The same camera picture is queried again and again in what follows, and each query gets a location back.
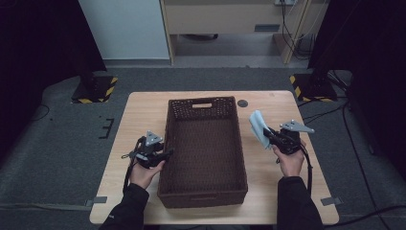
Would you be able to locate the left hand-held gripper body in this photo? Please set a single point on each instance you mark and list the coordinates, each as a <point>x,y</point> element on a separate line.
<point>148,155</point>

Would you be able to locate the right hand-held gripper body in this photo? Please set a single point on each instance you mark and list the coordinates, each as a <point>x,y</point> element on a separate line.
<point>290,142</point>

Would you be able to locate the light blue cloth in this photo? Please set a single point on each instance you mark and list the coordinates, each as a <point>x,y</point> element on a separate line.
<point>258,126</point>

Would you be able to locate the brown woven basket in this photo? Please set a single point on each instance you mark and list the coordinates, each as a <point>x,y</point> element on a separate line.
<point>204,159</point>

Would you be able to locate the person's right hand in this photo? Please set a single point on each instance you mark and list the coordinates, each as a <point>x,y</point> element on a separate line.
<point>292,164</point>

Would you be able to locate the person's left hand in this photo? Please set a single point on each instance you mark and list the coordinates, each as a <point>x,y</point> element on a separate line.
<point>145,177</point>

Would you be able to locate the round dark table grommet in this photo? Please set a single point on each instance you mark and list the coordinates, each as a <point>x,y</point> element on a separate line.
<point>242,103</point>

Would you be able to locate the black stand with striped base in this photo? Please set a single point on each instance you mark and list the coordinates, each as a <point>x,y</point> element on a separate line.
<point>94,91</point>
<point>314,87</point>

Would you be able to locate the grey tape piece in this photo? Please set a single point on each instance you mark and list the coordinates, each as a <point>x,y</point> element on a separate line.
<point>97,200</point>
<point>331,201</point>

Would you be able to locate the black curtain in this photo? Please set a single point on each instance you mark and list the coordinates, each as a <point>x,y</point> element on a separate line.
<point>376,64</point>
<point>32,64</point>

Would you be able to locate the light wooden desk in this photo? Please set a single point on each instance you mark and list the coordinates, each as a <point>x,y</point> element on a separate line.
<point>223,19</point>

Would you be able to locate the white panel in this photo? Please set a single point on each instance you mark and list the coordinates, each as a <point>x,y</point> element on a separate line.
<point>127,28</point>

